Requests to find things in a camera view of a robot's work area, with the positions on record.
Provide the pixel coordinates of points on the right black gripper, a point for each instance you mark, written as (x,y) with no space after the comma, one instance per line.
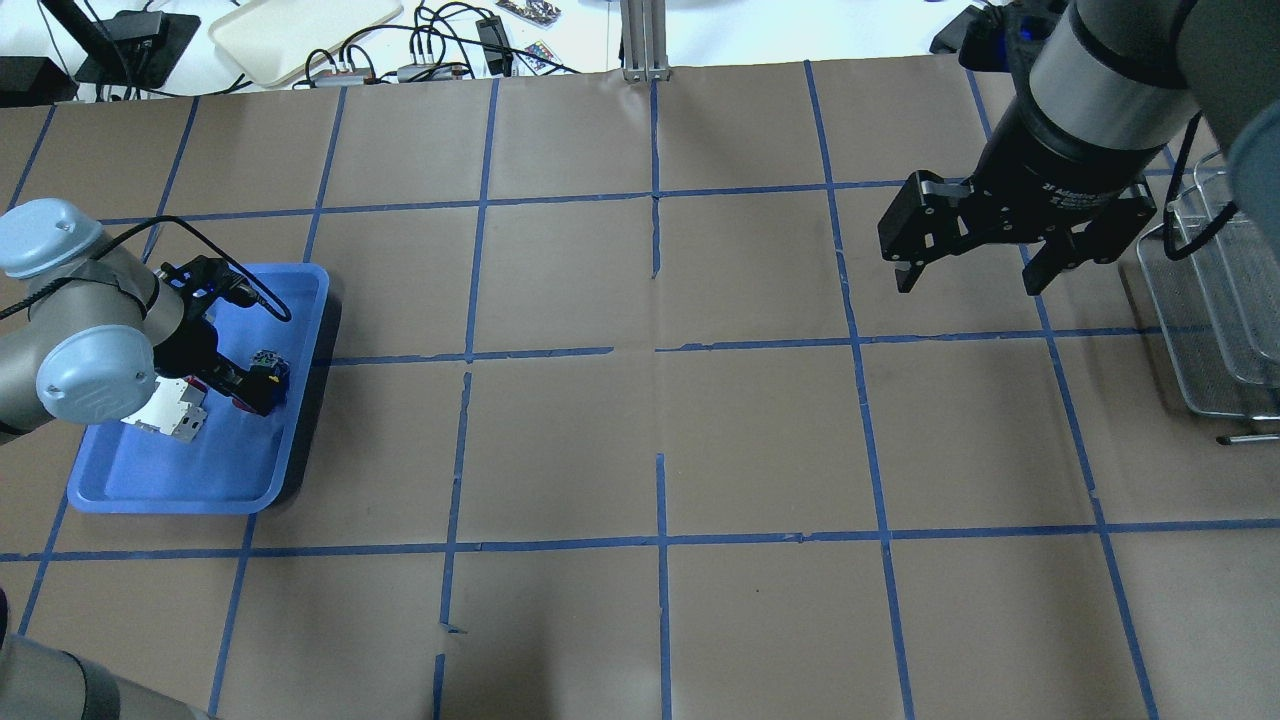
(1055,168)

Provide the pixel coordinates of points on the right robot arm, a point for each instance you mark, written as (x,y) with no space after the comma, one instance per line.
(1101,87)

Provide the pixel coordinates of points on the red emergency stop button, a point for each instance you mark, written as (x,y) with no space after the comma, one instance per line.
(262,385)

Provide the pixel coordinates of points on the beige plastic tray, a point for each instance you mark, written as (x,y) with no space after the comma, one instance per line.
(270,40)

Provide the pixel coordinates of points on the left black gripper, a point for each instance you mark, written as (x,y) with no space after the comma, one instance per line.
(193,347)

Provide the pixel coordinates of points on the aluminium frame post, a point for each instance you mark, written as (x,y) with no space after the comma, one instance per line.
(644,51)

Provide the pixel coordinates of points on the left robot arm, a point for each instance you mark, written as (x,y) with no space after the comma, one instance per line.
(102,328)

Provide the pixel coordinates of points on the wire mesh shelf rack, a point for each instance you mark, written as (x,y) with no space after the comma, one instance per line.
(1214,288)

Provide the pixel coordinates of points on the blue plastic tray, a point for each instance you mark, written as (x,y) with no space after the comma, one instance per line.
(238,462)

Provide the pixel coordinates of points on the black power adapter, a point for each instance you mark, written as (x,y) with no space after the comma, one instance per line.
(491,33)

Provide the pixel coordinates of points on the white circuit breaker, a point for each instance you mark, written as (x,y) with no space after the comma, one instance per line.
(175,409)

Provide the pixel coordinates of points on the black monitor stand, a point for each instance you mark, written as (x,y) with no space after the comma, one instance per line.
(134,49)

